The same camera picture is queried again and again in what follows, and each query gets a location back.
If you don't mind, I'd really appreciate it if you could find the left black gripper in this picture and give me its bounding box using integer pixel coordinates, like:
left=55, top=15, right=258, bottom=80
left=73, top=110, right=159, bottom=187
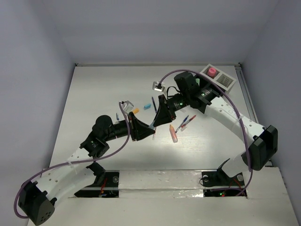
left=104, top=113, right=155, bottom=142

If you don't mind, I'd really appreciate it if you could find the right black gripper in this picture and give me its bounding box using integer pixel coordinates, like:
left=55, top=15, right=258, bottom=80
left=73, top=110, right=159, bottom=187
left=153, top=91, right=190, bottom=126

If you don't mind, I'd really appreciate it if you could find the blue highlighter marker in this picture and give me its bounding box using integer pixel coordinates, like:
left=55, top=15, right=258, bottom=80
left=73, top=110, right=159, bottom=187
left=149, top=121, right=155, bottom=129

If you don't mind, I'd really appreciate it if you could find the orange highlighter marker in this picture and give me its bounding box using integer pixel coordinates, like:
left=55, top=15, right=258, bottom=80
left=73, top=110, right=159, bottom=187
left=169, top=125, right=178, bottom=143

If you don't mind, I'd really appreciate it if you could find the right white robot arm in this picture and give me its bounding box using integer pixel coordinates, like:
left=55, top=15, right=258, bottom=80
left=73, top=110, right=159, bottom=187
left=151, top=69, right=278, bottom=185

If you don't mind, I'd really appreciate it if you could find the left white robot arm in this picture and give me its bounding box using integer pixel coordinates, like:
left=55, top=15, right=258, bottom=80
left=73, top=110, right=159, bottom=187
left=14, top=113, right=155, bottom=226

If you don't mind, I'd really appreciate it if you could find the purple pen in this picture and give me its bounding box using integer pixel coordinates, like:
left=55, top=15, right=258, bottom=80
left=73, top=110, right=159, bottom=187
left=151, top=97, right=157, bottom=113

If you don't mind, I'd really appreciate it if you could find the blue eraser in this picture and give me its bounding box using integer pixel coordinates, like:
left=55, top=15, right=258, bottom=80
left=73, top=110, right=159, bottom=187
left=143, top=104, right=151, bottom=110

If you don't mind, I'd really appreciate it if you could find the orange eraser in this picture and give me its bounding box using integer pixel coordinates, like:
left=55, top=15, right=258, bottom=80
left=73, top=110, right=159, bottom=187
left=132, top=108, right=139, bottom=114

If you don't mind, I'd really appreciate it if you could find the foil tape strip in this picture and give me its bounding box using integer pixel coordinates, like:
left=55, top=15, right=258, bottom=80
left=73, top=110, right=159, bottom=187
left=118, top=170, right=204, bottom=198

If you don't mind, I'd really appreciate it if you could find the black two-compartment pen holder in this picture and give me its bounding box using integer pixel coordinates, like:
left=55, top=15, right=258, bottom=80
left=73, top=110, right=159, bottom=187
left=194, top=74, right=223, bottom=96

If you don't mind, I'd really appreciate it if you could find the pink cylinder sharpener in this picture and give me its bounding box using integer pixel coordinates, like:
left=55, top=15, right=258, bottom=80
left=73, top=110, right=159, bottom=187
left=207, top=67, right=217, bottom=78

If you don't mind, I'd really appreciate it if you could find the white grey tray box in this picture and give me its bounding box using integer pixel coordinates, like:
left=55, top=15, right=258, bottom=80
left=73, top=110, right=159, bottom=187
left=200, top=64, right=237, bottom=94

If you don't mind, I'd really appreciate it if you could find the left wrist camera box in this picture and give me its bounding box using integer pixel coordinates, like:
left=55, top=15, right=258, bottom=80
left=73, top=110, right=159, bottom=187
left=121, top=100, right=134, bottom=113

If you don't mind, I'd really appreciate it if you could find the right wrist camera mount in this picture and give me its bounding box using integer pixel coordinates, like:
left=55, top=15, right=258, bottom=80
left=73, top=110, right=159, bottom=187
left=152, top=81, right=165, bottom=92

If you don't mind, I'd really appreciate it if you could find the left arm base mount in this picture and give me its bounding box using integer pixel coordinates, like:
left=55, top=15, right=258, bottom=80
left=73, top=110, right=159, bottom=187
left=74, top=171, right=119, bottom=198

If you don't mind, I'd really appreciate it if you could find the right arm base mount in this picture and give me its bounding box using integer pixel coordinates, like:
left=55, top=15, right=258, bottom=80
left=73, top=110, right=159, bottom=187
left=199, top=159, right=247, bottom=197

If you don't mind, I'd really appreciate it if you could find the aluminium rail right edge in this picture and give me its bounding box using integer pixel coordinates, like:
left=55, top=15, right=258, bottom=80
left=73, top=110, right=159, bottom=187
left=235, top=64, right=258, bottom=122

